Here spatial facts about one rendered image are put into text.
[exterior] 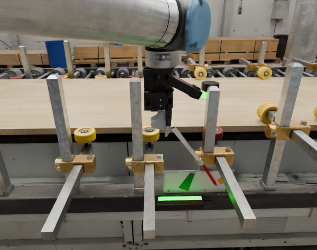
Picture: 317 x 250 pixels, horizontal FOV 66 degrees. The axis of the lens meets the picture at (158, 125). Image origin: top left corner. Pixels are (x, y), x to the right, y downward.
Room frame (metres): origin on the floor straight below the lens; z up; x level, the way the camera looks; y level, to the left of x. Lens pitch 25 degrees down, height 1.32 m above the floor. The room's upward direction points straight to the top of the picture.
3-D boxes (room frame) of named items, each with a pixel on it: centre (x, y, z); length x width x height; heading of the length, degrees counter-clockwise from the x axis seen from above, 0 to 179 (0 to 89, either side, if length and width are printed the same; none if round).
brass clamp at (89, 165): (0.74, 0.30, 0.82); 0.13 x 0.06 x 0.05; 92
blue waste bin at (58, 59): (6.05, 2.39, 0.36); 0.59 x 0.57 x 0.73; 7
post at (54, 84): (0.74, 0.32, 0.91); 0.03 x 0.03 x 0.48; 2
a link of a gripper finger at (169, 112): (0.65, -0.03, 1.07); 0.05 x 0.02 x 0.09; 2
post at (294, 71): (0.76, -0.43, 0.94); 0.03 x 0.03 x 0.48; 2
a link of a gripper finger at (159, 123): (0.65, -0.01, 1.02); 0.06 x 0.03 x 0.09; 92
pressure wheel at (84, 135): (0.84, 0.29, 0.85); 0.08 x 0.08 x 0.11
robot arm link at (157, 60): (0.67, -0.01, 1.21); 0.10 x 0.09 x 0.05; 2
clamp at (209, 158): (0.76, -0.20, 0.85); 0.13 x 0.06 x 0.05; 92
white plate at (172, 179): (0.73, -0.15, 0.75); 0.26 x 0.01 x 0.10; 92
